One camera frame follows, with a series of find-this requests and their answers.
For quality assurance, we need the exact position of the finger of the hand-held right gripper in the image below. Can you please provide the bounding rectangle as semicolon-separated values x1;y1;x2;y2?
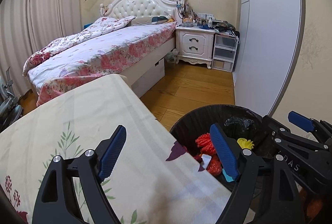
261;115;332;192
287;111;332;141

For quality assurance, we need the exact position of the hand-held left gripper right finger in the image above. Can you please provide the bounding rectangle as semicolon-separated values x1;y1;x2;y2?
209;123;310;224

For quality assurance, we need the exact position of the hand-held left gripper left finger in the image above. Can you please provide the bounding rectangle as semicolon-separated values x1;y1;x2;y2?
31;124;127;224

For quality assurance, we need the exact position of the red plastic bag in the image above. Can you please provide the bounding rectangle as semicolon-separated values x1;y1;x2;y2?
206;155;223;176

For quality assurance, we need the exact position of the red foam fruit net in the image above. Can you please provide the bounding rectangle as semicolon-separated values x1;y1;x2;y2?
195;133;217;154

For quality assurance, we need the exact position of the yellow foam fruit net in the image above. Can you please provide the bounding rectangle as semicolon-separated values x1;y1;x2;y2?
237;138;255;150

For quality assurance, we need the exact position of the black trash bin with liner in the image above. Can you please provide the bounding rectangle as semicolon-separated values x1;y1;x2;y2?
169;104;286;198

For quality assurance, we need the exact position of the person's right forearm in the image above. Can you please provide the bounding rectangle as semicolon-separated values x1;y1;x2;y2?
301;188;327;219

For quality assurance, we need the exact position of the grey sliding wardrobe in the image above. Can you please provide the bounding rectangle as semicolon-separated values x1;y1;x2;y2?
232;0;304;115

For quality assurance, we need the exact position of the white storage box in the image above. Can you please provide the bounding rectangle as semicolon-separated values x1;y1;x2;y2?
132;58;166;98

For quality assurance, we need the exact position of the clear plastic drawer unit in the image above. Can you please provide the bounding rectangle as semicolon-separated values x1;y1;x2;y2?
211;32;239;72

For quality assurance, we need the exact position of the small pale plastic bag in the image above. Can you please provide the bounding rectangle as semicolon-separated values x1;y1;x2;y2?
166;49;180;69

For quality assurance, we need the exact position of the floral bed sheet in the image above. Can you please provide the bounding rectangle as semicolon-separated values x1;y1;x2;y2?
27;22;179;106

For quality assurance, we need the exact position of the grey office chair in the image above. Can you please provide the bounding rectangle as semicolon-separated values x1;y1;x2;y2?
0;68;24;126

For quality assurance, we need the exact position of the white nightstand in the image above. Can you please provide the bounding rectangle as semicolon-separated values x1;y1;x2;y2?
175;25;216;70

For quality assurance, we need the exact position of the floral quilt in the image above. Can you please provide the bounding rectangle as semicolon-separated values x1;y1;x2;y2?
23;16;137;76

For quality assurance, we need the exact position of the nightstand clutter of small bottles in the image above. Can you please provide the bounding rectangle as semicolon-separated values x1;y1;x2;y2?
182;10;240;32

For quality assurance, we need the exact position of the grey pillow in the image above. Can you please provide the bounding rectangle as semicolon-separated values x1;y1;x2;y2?
130;16;172;26

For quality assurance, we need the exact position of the white bed with tufted headboard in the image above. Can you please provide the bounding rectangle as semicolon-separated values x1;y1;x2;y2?
22;0;179;107

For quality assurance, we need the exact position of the beige curtain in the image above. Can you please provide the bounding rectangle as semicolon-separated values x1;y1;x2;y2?
0;0;83;95

